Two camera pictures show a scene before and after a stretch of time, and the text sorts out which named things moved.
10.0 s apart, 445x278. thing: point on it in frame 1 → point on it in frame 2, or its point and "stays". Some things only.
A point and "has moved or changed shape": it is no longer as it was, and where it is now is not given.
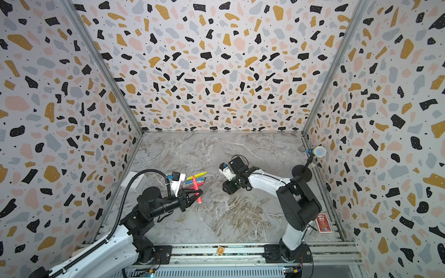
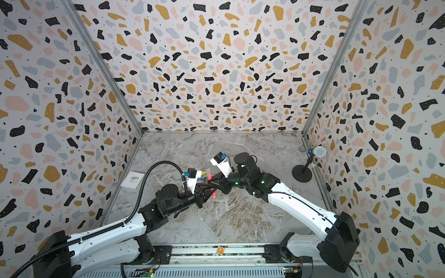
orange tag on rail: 220,250 stays
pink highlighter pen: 196,187 has moved or changed shape
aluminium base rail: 248,261 stays
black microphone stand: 303,171 stays
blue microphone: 319,151 stays
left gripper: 184,202 → 199,196
